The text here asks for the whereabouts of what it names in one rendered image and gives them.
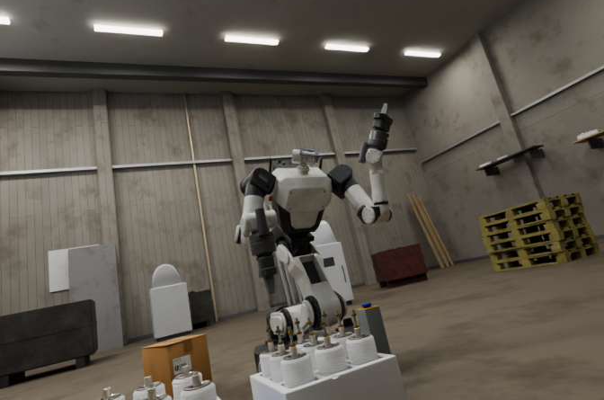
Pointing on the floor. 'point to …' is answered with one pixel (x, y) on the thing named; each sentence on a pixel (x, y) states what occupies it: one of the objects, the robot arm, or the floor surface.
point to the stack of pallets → (548, 225)
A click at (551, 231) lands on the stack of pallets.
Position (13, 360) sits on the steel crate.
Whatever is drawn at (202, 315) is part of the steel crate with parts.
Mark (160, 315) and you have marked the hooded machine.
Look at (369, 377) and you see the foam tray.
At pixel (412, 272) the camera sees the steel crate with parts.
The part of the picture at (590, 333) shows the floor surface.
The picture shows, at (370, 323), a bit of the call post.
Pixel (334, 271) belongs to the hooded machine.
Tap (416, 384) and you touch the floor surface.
